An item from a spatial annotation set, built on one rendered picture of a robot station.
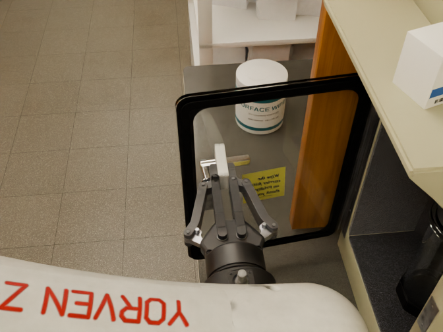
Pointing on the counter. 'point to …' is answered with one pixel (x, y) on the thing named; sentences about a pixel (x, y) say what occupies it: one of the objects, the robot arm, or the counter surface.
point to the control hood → (366, 66)
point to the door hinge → (359, 168)
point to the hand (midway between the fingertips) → (221, 166)
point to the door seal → (267, 99)
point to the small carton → (422, 66)
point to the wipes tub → (260, 73)
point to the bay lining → (389, 195)
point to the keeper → (428, 315)
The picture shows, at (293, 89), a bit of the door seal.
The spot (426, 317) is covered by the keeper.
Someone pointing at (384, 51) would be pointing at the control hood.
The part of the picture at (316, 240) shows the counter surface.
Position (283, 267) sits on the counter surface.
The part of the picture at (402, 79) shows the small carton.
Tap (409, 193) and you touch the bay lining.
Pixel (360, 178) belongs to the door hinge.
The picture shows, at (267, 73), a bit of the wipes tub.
